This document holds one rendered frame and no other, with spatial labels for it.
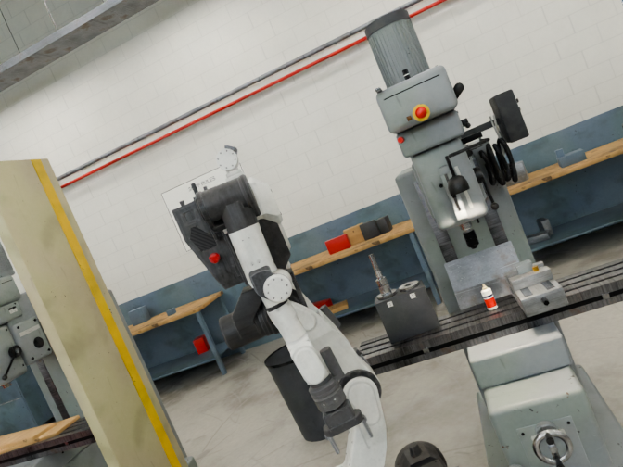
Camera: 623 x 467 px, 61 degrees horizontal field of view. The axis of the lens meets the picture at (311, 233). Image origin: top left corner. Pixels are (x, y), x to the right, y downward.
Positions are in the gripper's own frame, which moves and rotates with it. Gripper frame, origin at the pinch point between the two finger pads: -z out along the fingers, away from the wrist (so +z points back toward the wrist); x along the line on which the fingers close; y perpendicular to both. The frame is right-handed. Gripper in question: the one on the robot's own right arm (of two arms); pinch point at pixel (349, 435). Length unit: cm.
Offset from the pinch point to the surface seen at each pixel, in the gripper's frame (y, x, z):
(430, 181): 58, 64, 49
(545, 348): 38, 70, -21
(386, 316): 71, 25, 6
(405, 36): 82, 85, 105
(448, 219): 58, 63, 33
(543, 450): 13, 49, -38
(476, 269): 98, 72, -1
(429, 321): 69, 40, -4
